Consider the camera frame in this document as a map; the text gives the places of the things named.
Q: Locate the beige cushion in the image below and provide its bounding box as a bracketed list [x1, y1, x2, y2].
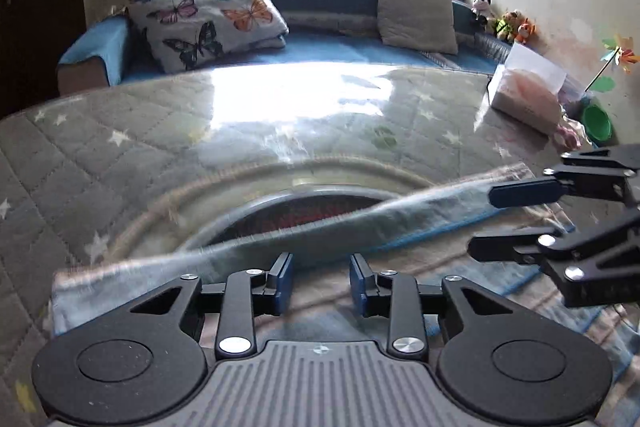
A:
[376, 0, 459, 56]

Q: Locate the plastic wrapped tissue pack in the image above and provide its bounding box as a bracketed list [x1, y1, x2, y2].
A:
[487, 64, 566, 135]

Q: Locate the round metal-rimmed table heater well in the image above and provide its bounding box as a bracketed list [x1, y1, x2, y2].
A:
[105, 154, 441, 268]

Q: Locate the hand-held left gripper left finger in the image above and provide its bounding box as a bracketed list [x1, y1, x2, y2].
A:
[129, 252, 295, 360]

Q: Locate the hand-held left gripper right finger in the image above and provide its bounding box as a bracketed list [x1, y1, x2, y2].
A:
[349, 253, 511, 360]

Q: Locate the black white cow plush toy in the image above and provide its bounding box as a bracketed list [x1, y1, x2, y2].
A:
[471, 0, 496, 25]

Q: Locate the blue beige striped garment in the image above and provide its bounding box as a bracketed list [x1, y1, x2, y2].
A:
[50, 162, 640, 388]

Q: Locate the colourful pinwheel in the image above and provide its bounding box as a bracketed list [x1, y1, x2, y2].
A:
[582, 34, 640, 94]

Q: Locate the blue sofa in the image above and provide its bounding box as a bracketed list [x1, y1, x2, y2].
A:
[56, 0, 516, 95]

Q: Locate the dark wooden door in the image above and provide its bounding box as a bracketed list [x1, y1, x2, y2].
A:
[0, 0, 86, 118]

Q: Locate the orange plush toy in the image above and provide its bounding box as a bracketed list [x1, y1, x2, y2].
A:
[515, 19, 537, 45]

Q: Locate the white paper sheet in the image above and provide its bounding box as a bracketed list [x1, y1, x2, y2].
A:
[502, 43, 568, 92]

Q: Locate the green plastic basin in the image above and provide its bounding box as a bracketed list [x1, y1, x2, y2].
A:
[582, 103, 613, 142]

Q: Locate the pink plastic bag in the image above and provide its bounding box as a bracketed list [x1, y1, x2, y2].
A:
[552, 117, 588, 152]

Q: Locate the grey star quilted table cover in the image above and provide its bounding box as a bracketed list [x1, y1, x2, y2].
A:
[0, 62, 640, 427]

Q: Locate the yellow green plush toy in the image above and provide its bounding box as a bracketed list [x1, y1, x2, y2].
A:
[492, 9, 523, 42]

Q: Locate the butterfly print pillow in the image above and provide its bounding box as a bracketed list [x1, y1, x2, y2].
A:
[125, 0, 290, 74]

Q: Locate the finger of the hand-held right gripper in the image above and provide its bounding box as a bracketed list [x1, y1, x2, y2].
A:
[467, 207, 640, 308]
[487, 144, 640, 210]

